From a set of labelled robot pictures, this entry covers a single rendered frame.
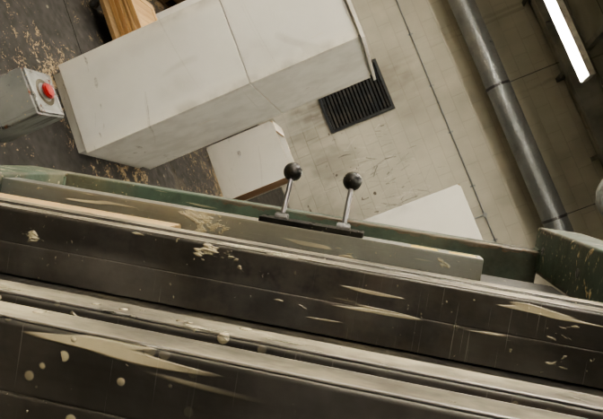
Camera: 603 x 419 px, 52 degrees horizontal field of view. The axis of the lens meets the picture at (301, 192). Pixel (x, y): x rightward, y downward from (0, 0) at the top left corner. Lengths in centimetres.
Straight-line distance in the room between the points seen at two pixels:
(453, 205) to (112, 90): 253
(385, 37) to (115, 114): 642
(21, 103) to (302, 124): 801
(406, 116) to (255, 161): 367
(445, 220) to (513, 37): 531
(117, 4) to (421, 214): 276
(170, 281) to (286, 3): 300
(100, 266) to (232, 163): 556
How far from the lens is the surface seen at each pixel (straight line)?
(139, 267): 65
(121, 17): 501
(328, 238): 117
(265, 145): 615
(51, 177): 155
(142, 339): 31
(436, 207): 473
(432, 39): 957
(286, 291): 62
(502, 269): 143
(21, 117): 159
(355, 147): 926
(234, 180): 619
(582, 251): 116
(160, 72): 366
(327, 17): 349
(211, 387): 30
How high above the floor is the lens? 163
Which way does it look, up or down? 8 degrees down
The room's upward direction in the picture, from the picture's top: 68 degrees clockwise
